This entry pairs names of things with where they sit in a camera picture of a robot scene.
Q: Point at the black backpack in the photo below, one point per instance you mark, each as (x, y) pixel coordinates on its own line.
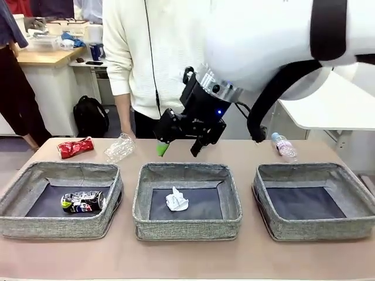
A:
(89, 117)

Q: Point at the crushed red can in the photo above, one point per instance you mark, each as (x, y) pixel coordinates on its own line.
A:
(76, 147)

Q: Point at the person's right forearm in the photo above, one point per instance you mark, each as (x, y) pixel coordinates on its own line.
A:
(121, 111)

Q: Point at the person's right hand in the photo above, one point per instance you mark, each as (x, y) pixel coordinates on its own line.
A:
(127, 134)

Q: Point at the white paper roll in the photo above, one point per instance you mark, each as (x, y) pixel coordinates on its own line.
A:
(95, 32)

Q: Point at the light wooden crate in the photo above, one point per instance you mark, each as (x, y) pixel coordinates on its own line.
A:
(67, 28)

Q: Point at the grey fabric basket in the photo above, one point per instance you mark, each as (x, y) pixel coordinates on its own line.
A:
(58, 228)
(184, 229)
(316, 229)

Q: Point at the person in white sweater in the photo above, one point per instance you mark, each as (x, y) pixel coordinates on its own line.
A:
(132, 44)

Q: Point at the blue cloth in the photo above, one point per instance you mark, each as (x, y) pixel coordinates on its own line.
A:
(74, 40)

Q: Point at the clear plastic container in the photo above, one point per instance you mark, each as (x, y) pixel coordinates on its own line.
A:
(44, 44)

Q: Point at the black computer mouse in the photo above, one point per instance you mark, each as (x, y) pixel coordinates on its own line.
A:
(80, 60)

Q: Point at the blue can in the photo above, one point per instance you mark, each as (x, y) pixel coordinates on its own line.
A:
(94, 52)

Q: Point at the black phone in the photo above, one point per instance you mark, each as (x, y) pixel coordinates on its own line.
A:
(94, 63)

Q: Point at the clear bottle pink label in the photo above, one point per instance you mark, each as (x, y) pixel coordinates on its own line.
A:
(283, 146)

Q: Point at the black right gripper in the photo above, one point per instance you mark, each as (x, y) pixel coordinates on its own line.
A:
(205, 114)

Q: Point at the crushed black can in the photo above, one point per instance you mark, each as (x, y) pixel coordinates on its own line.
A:
(83, 202)

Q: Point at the white office desk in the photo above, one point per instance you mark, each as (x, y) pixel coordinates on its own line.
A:
(99, 66)

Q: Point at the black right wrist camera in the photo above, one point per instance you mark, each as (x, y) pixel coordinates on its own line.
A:
(189, 85)

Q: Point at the person in black trousers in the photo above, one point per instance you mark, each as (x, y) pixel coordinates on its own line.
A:
(17, 87)

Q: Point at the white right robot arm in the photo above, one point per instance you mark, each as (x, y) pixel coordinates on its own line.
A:
(263, 38)

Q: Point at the crushed clear plastic bottle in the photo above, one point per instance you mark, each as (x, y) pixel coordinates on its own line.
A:
(120, 149)

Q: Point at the white plastic bucket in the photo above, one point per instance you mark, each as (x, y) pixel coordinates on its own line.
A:
(20, 24)

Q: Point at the person in light blue shirt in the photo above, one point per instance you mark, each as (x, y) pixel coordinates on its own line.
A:
(88, 11)

